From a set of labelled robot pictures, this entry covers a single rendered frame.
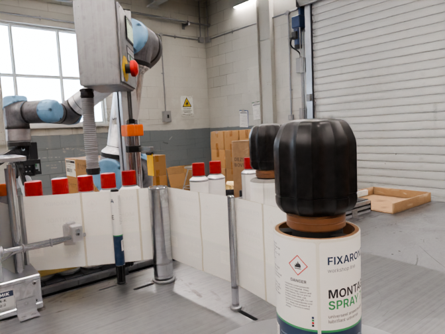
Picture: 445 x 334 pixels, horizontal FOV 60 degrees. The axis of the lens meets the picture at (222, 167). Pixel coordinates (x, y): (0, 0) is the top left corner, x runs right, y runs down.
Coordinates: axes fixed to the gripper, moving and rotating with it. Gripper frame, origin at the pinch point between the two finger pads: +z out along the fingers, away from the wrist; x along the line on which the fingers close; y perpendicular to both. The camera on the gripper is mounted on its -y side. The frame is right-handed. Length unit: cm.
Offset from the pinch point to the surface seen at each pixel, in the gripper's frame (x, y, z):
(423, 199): -95, 119, 11
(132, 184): -63, 4, -9
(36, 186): -59, -17, -11
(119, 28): -62, 4, -45
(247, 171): -69, 39, -8
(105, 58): -60, 1, -38
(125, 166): -49, 11, -12
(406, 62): 12, 456, -92
